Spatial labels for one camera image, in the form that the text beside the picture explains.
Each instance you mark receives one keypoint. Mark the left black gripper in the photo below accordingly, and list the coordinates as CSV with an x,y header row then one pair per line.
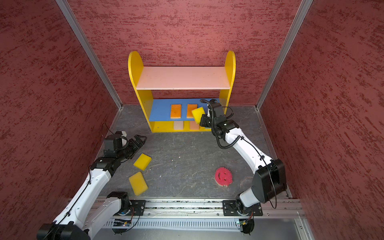
x,y
136,147

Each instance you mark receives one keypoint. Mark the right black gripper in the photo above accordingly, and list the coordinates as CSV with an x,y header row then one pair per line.
x,y
204,117

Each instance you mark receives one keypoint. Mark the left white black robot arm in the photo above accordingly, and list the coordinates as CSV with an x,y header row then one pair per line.
x,y
76,222

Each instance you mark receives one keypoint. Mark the circuit board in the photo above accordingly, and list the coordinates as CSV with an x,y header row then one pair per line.
x,y
246,223
122,223

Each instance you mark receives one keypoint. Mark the left circuit board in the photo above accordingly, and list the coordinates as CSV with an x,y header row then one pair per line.
x,y
122,223

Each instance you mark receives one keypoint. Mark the pink round smiley sponge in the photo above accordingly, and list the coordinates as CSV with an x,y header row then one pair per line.
x,y
223,177

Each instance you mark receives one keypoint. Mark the cream white sponge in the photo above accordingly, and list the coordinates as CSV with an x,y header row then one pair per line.
x,y
178,126

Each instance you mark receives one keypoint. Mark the yellow shelf unit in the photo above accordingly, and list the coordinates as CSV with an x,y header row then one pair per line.
x,y
145,80

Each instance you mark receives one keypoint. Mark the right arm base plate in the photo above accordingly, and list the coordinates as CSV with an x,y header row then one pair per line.
x,y
233,208

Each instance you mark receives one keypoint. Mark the small yellow square sponge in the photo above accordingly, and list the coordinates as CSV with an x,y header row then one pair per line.
x,y
197,114

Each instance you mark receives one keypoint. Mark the large yellow sponge front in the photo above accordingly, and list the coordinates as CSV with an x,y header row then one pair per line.
x,y
138,183

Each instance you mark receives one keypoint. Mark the salmon pink sponge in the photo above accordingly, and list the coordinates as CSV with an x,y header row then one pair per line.
x,y
194,126

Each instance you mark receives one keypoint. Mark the orange sponge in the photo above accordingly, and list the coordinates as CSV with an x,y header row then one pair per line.
x,y
190,108
176,111

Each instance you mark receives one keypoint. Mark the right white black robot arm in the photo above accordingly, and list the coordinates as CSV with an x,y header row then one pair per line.
x,y
269,178

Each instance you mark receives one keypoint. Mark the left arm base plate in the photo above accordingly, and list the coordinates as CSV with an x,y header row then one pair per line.
x,y
137,207

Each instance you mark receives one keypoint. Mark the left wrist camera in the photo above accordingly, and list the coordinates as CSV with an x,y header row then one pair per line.
x,y
122,133

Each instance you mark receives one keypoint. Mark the aluminium front rail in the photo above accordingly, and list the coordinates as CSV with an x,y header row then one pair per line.
x,y
213,208

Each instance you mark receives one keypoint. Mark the right circuit board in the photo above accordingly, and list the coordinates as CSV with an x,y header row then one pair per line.
x,y
246,223

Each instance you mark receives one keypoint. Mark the yellow sponge near left gripper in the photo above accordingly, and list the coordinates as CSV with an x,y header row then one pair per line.
x,y
142,162

